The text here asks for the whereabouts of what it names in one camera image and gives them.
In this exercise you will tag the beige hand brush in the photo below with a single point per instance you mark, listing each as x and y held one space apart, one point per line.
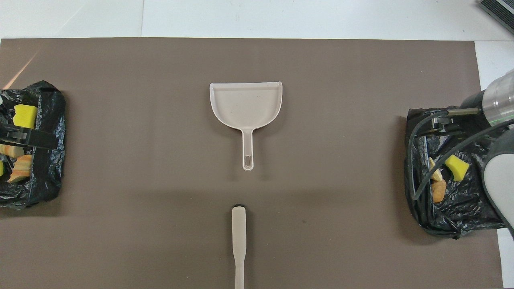
239 228

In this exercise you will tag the grey ribbed device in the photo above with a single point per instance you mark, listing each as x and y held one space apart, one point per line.
500 10

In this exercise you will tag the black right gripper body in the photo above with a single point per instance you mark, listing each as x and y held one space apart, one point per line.
474 100

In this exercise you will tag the green and yellow sponge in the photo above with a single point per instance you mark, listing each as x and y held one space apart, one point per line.
25 116

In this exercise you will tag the beige plastic dustpan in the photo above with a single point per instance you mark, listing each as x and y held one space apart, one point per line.
245 104

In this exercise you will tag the brown table mat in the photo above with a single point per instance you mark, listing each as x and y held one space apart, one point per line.
160 200

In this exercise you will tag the brown bread roll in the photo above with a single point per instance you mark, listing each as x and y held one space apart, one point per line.
439 192

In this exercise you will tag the striped orange bread piece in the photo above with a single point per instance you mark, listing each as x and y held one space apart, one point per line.
22 168
435 174

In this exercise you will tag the black bag wrapped bin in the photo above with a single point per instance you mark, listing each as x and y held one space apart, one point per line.
50 176

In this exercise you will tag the open black bag bin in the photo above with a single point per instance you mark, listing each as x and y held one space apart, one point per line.
461 212

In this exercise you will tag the pale torn bread chunk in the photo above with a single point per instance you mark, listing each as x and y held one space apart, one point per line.
10 151

